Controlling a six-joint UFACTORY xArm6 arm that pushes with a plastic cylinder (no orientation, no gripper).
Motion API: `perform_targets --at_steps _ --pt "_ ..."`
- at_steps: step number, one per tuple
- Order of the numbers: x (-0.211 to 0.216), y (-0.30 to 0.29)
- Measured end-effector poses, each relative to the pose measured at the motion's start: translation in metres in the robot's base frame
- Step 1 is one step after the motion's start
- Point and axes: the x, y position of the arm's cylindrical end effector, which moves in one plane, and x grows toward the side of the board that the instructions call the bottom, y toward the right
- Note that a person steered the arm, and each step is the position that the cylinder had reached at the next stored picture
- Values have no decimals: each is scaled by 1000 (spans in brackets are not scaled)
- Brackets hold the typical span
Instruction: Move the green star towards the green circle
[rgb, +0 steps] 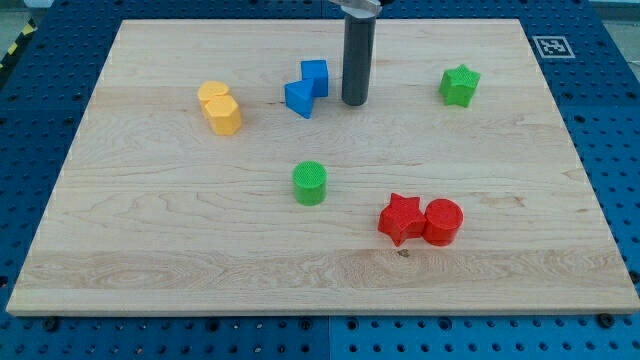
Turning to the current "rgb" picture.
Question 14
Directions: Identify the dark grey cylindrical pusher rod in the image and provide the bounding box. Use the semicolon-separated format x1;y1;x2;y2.
341;14;376;106

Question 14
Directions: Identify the yellow cylinder block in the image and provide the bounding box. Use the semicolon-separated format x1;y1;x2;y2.
197;80;231;117

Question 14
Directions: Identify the green cylinder block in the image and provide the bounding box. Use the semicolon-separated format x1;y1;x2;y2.
292;160;327;206

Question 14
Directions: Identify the wooden board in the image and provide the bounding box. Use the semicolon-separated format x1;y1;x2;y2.
7;19;639;317

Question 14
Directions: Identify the white fiducial marker tag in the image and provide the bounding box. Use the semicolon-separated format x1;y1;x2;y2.
532;35;575;59

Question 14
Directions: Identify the blue triangle block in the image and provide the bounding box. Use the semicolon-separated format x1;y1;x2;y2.
284;79;314;119

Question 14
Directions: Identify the red star block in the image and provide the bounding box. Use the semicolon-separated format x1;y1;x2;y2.
378;193;426;247

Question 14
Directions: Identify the green star block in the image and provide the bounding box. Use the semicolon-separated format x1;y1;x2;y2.
439;64;481;107

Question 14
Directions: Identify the black yellow hazard tape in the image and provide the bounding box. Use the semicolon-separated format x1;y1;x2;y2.
1;18;38;72

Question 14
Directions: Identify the red cylinder block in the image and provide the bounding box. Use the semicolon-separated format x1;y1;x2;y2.
422;198;464;246

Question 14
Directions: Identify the blue cube block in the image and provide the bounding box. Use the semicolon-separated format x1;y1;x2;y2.
301;59;329;97

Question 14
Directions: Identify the yellow hexagon block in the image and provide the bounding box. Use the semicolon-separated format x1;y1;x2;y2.
204;95;242;135

